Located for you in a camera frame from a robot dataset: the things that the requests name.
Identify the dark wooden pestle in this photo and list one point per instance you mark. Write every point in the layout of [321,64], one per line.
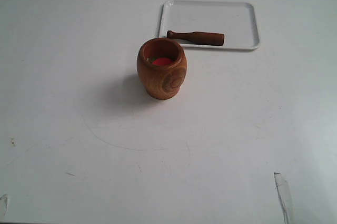
[202,38]

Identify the wooden mortar cup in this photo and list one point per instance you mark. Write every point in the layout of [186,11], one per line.
[161,82]

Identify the red object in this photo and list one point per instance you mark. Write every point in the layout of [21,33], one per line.
[163,61]

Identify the white rectangular tray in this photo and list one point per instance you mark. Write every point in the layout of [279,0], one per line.
[236,20]

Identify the clear tape strip right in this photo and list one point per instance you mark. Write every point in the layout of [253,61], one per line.
[284,196]

